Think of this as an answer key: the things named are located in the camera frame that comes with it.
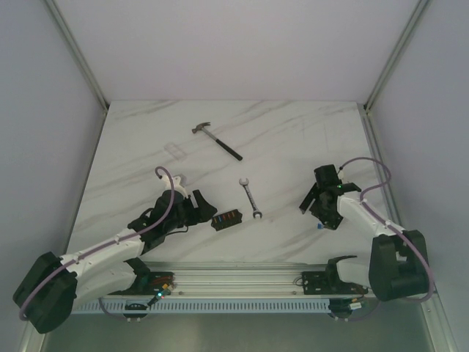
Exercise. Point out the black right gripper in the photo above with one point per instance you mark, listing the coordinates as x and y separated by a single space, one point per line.
331 220

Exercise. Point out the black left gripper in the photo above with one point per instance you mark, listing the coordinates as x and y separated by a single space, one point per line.
194 211

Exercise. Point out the black fuse box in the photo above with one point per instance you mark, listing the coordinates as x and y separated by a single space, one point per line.
226 220

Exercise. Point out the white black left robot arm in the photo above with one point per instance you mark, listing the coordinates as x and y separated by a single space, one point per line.
56 285

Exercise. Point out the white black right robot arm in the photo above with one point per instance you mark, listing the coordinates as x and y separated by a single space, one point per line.
398 264

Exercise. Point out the clear plastic fuse box cover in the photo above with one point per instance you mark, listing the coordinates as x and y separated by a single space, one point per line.
175 151

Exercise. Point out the small chrome combination wrench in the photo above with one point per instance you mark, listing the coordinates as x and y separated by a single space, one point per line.
257 214

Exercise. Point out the claw hammer black handle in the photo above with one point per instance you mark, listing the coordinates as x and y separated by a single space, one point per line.
202 127

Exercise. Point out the aluminium front rail base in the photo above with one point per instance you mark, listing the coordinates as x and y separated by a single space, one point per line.
232 280

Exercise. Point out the white slotted cable duct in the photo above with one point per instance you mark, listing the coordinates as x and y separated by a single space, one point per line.
172 305

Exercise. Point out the aluminium frame rail right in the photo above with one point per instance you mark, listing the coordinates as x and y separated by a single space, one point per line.
397 52

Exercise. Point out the aluminium frame post left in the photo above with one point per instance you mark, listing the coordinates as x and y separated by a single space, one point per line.
81 63

